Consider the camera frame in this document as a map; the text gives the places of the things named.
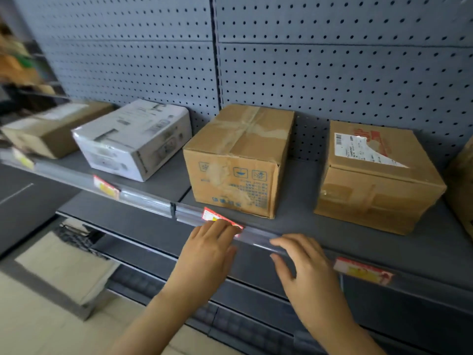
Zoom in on person's right hand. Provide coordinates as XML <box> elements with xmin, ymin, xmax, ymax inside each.
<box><xmin>269</xmin><ymin>233</ymin><xmax>356</xmax><ymax>332</ymax></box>

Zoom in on person's left hand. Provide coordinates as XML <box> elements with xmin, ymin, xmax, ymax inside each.
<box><xmin>168</xmin><ymin>219</ymin><xmax>243</xmax><ymax>305</ymax></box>

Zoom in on long clear price rail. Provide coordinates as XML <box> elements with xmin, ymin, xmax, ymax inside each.
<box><xmin>175</xmin><ymin>203</ymin><xmax>473</xmax><ymax>315</ymax></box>

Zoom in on person's left forearm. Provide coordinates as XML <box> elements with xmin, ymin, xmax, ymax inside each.
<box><xmin>105</xmin><ymin>290</ymin><xmax>194</xmax><ymax>355</ymax></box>

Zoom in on person's right forearm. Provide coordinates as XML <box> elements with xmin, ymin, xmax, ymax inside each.
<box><xmin>307</xmin><ymin>317</ymin><xmax>387</xmax><ymax>355</ymax></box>

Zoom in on grey metal shelf board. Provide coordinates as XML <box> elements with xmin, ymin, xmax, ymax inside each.
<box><xmin>177</xmin><ymin>155</ymin><xmax>473</xmax><ymax>315</ymax></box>
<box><xmin>0</xmin><ymin>147</ymin><xmax>193</xmax><ymax>219</ymax></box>

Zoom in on wide red yellow price tag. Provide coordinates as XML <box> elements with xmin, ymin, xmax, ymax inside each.
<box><xmin>333</xmin><ymin>257</ymin><xmax>395</xmax><ymax>286</ymax></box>

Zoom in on brown box with blue print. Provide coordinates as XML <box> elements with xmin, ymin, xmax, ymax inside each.
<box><xmin>183</xmin><ymin>104</ymin><xmax>296</xmax><ymax>219</ymax></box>

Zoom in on lower grey shelf board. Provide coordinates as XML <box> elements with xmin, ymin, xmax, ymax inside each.
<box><xmin>55</xmin><ymin>191</ymin><xmax>344</xmax><ymax>305</ymax></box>

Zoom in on brown box with white label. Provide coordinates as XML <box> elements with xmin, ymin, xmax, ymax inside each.
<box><xmin>314</xmin><ymin>120</ymin><xmax>447</xmax><ymax>236</ymax></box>

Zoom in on red and yellow price tag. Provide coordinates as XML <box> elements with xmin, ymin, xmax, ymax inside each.
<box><xmin>93</xmin><ymin>175</ymin><xmax>121</xmax><ymax>201</ymax></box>

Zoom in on white printed cardboard box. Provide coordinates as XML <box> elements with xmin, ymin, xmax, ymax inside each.
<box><xmin>72</xmin><ymin>99</ymin><xmax>193</xmax><ymax>182</ymax></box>

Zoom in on beige cardboard sheet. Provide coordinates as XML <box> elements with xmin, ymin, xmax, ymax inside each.
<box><xmin>14</xmin><ymin>231</ymin><xmax>120</xmax><ymax>306</ymax></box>

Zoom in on plain brown cardboard box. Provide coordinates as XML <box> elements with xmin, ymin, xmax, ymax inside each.
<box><xmin>443</xmin><ymin>136</ymin><xmax>473</xmax><ymax>239</ymax></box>

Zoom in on grey pegboard back panel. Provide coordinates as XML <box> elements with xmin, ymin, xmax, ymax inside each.
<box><xmin>214</xmin><ymin>0</ymin><xmax>473</xmax><ymax>173</ymax></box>
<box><xmin>11</xmin><ymin>0</ymin><xmax>221</xmax><ymax>134</ymax></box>

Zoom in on flat brown cardboard box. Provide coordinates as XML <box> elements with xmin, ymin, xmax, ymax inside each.
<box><xmin>0</xmin><ymin>101</ymin><xmax>114</xmax><ymax>160</ymax></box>

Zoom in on blurred goods on neighbouring shelf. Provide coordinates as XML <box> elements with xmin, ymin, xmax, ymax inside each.
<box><xmin>0</xmin><ymin>18</ymin><xmax>69</xmax><ymax>115</ymax></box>

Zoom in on short clear price rail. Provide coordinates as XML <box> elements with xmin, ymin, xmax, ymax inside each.
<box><xmin>0</xmin><ymin>148</ymin><xmax>174</xmax><ymax>219</ymax></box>

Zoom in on dark shelf upright post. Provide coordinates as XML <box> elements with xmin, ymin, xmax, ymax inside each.
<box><xmin>209</xmin><ymin>0</ymin><xmax>223</xmax><ymax>111</ymax></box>

